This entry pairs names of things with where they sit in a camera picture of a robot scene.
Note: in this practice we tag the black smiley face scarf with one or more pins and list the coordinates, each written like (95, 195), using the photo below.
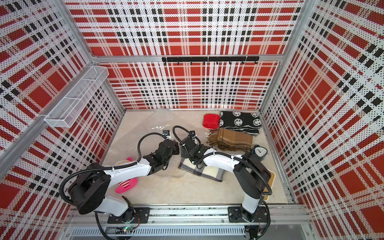
(248, 123)

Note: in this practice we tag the red knitted scarf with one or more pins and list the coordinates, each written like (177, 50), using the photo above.
(211, 121)

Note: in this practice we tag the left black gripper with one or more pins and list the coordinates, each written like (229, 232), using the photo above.
(176, 150)

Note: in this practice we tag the brown plaid scarf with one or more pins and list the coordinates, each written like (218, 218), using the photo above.
(228, 140)

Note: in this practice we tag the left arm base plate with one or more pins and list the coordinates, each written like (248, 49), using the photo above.
(131, 216)

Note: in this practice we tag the black wall hook rail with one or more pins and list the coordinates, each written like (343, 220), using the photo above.
(210, 59)

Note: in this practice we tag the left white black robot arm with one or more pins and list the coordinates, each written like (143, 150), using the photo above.
(87, 189)

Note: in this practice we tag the cream grey plaid scarf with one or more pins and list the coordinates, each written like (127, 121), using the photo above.
(211, 173)

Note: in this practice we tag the teal alarm clock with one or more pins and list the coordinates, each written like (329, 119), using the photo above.
(259, 152)

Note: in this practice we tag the clear plastic vacuum bag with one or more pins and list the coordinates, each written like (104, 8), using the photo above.
(135, 125)

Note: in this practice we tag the aluminium front rail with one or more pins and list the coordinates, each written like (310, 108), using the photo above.
(282, 221)

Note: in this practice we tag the white wire mesh basket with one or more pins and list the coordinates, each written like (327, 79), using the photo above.
(66, 112)

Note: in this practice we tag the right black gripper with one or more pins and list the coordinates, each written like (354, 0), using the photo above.
(183, 153)

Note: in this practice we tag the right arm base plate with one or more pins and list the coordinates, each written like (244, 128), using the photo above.
(248, 214)

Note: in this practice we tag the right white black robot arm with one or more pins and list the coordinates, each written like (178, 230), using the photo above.
(251, 174)

